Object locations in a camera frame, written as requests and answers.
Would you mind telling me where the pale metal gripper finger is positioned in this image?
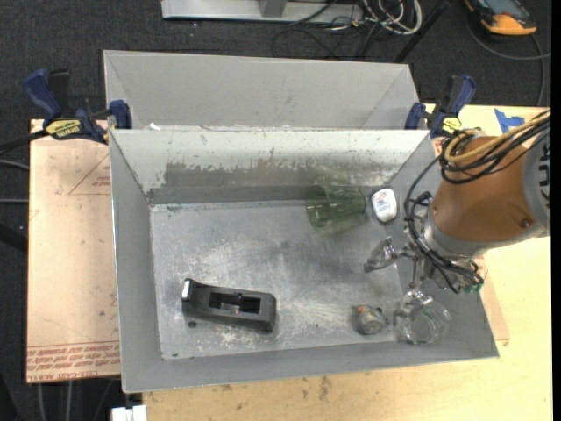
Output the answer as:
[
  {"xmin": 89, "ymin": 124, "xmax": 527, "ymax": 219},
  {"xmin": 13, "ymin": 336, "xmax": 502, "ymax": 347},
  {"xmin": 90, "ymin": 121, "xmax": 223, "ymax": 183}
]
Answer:
[
  {"xmin": 395, "ymin": 289, "xmax": 435, "ymax": 320},
  {"xmin": 363, "ymin": 236, "xmax": 399, "ymax": 274}
]

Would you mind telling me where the clear glass cup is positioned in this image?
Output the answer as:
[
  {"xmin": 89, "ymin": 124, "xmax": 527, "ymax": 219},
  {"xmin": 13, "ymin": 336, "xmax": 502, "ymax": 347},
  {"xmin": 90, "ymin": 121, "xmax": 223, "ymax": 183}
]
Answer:
[{"xmin": 393, "ymin": 298, "xmax": 452, "ymax": 346}]

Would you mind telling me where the small grey round tin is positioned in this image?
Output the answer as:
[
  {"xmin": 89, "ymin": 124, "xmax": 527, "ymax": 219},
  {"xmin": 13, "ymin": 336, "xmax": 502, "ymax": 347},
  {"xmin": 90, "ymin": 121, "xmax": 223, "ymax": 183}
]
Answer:
[{"xmin": 352, "ymin": 304, "xmax": 387, "ymax": 336}]

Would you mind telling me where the white packet with blue print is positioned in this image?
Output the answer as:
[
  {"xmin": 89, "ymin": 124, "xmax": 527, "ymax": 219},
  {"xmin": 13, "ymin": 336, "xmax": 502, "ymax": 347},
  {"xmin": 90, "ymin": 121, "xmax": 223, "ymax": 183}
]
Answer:
[{"xmin": 370, "ymin": 187, "xmax": 399, "ymax": 224}]

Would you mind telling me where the green clear plastic cup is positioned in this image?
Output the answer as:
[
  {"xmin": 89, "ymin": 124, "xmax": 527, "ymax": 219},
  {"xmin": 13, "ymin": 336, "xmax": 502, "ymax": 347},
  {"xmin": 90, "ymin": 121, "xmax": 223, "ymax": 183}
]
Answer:
[{"xmin": 305, "ymin": 184, "xmax": 367, "ymax": 230}]

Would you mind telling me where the grey metal bin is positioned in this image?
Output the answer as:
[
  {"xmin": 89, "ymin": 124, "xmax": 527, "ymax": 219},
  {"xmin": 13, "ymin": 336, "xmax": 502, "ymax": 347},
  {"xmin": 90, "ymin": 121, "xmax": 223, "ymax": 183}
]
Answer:
[{"xmin": 103, "ymin": 49, "xmax": 501, "ymax": 394}]

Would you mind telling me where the brown cardboard board, red print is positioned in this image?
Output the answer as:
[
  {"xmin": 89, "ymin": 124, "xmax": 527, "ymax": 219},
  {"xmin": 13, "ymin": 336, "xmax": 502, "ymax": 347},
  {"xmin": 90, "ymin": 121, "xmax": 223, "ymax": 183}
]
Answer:
[{"xmin": 25, "ymin": 118, "xmax": 512, "ymax": 384}]

